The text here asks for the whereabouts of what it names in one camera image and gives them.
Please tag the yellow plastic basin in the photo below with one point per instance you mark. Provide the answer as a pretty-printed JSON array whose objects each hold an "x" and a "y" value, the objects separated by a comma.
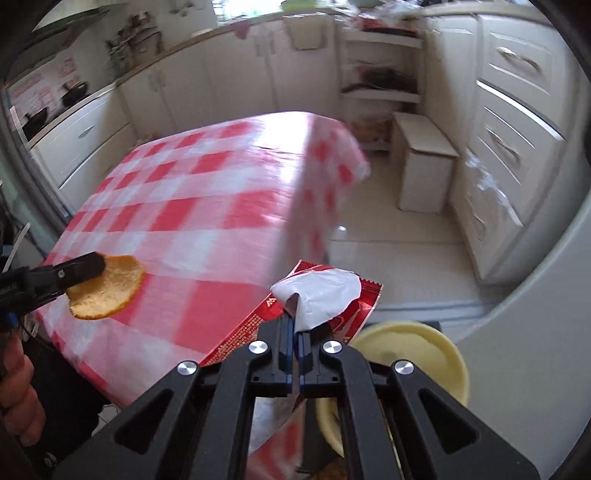
[{"x": 415, "y": 355}]

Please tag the person's left hand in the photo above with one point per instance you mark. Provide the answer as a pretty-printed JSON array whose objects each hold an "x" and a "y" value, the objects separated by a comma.
[{"x": 18, "y": 397}]

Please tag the white step stool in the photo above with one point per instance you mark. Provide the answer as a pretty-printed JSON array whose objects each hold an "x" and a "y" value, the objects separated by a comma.
[{"x": 427, "y": 161}]

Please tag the pink cloth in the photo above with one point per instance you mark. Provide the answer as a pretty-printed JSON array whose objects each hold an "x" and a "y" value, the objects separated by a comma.
[{"x": 242, "y": 28}]

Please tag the dark wok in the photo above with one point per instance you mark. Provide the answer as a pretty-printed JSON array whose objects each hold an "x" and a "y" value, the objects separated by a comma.
[{"x": 383, "y": 79}]

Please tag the range hood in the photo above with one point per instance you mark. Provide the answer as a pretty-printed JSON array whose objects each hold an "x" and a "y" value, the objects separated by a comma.
[{"x": 55, "y": 23}]

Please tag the utensil rail with utensils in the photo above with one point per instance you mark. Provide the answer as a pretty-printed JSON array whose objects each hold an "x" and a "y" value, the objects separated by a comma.
[{"x": 134, "y": 39}]

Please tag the clear plastic bag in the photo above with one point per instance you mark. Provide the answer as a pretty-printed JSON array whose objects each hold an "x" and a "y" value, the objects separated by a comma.
[{"x": 383, "y": 21}]

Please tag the white kitchen base cabinets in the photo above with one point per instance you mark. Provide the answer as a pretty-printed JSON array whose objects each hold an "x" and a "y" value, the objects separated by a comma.
[{"x": 184, "y": 87}]

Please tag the white hanging bin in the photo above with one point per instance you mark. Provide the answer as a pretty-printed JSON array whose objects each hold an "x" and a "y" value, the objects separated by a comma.
[{"x": 305, "y": 32}]

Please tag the round golden cracker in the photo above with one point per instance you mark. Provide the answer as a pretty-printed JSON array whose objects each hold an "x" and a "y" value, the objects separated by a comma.
[{"x": 108, "y": 288}]

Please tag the white refrigerator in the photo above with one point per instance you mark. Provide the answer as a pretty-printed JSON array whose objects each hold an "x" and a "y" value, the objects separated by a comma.
[{"x": 531, "y": 346}]

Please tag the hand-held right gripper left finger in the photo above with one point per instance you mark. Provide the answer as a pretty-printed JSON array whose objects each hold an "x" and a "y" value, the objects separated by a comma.
[{"x": 286, "y": 350}]

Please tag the green basin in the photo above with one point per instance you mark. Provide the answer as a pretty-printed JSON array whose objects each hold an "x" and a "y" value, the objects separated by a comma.
[{"x": 300, "y": 3}]

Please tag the grey door frame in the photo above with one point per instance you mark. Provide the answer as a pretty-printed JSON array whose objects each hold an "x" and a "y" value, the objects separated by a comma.
[{"x": 27, "y": 152}]

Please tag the red snack wrapper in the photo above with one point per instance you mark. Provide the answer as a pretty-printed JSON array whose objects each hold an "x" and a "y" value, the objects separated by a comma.
[{"x": 323, "y": 290}]

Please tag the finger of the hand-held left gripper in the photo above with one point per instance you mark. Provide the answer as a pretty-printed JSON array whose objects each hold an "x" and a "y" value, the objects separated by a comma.
[{"x": 69, "y": 274}]

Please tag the white drawer cabinet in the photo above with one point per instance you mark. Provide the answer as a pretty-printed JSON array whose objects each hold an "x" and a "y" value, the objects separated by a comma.
[{"x": 508, "y": 138}]

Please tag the white trolley rack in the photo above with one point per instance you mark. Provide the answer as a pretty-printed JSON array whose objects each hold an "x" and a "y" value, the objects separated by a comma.
[{"x": 383, "y": 97}]

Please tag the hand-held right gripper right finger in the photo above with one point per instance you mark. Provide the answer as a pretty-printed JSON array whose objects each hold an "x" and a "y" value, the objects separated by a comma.
[{"x": 304, "y": 350}]

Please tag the red checked plastic tablecloth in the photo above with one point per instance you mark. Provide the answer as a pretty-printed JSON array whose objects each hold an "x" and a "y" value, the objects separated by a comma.
[{"x": 184, "y": 207}]

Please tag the black stove wok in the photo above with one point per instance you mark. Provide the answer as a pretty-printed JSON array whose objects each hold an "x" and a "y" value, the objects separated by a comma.
[{"x": 74, "y": 92}]

